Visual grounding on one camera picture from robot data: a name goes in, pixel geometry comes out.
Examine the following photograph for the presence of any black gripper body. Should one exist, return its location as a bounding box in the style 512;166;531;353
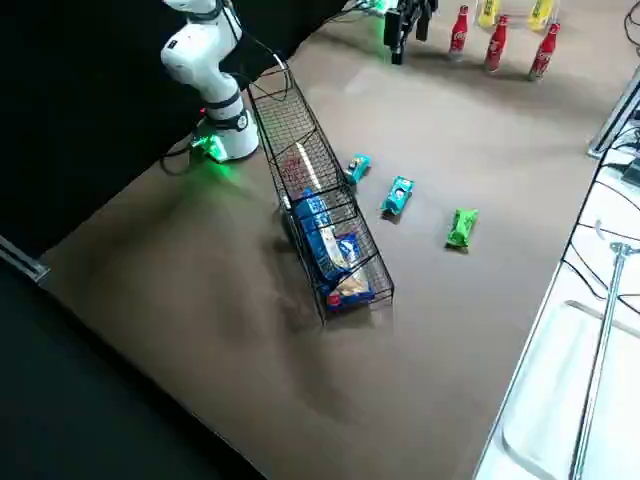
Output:
397;0;439;16

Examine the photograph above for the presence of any red cola bottle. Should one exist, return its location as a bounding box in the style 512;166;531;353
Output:
447;4;472;56
527;22;562;82
482;14;510;74

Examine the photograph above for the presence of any teal chips packet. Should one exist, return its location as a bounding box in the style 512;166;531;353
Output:
343;153;373;186
379;174;417;218

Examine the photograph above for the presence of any green chips packet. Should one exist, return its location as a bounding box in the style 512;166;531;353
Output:
444;207;480;250

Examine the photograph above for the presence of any yellow drink bottle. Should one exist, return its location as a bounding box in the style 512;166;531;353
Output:
476;0;503;28
527;0;556;33

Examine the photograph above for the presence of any white snack packet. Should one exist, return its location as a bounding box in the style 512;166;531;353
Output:
277;153;307;195

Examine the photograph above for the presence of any long blue biscuit packet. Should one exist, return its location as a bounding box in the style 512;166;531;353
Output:
292;186;364;289

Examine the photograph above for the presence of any blue cookie bag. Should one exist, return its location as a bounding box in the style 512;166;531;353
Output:
325;272;376;315

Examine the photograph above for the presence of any white plastic tray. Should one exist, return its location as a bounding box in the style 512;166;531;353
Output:
492;298;640;480

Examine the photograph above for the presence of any silver metal rod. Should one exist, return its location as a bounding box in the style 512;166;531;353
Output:
568;241;635;480

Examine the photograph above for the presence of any black wire shelf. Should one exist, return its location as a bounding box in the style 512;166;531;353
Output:
246;58;396;327

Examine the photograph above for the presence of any aluminium camera post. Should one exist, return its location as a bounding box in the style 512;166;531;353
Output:
587;63;640;159

